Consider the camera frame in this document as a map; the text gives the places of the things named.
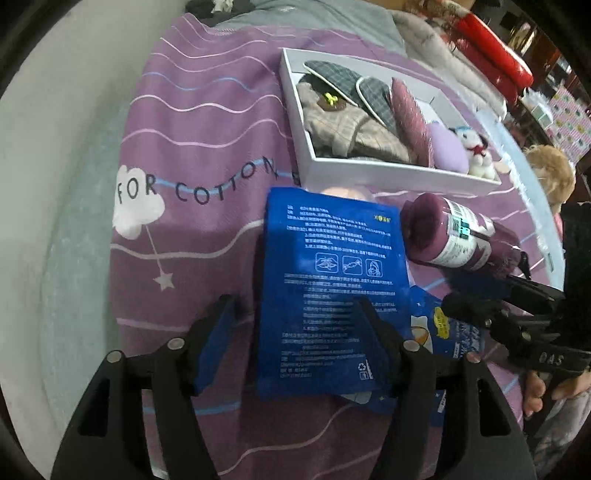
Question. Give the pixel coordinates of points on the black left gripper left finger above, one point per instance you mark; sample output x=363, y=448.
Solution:
x=105, y=437

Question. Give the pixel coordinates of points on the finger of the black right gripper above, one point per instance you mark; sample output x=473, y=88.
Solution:
x=513, y=305

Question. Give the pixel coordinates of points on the white plush puppy toy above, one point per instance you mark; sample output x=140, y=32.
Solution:
x=479, y=156

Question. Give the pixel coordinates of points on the lilac soft pad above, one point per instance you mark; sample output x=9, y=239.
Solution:
x=449, y=153

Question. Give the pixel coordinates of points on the blue printed package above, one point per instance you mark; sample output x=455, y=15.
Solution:
x=321, y=255

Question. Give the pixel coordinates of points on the pink glitter sponge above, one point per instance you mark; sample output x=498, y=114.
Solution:
x=412, y=123

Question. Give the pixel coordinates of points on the clear plastic bag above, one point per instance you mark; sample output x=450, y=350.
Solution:
x=547, y=234

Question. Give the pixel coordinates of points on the golden plush dog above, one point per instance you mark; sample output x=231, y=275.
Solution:
x=554, y=172

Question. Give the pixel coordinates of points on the red pillow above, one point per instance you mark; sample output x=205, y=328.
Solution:
x=504, y=69

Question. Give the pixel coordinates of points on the white shallow cardboard box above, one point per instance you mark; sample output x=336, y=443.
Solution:
x=437, y=103

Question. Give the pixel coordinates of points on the beige plaid cloth bag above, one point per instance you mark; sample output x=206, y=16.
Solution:
x=338, y=129

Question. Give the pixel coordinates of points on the grey plaid slipper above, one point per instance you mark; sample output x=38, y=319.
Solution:
x=369, y=93

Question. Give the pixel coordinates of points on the white floral quilt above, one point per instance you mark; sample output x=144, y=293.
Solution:
x=425, y=45

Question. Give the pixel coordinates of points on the grey blanket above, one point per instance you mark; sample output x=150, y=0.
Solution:
x=349, y=18

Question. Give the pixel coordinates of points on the dark grey garment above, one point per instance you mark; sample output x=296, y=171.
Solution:
x=214, y=11

